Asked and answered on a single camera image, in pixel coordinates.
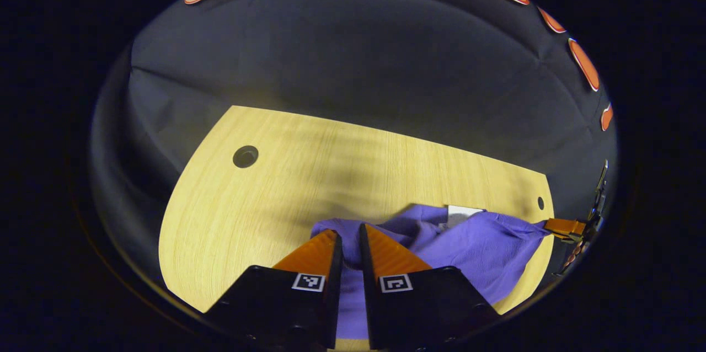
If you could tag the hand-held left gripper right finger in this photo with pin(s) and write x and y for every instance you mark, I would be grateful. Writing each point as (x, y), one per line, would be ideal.
(368, 297)

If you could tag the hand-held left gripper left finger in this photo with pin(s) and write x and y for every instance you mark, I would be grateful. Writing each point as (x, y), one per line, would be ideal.
(335, 297)

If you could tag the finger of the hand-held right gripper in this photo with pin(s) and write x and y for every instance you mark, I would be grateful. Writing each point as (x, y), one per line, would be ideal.
(565, 228)

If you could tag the purple ribbed garment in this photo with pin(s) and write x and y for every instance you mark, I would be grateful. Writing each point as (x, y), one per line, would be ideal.
(485, 247)

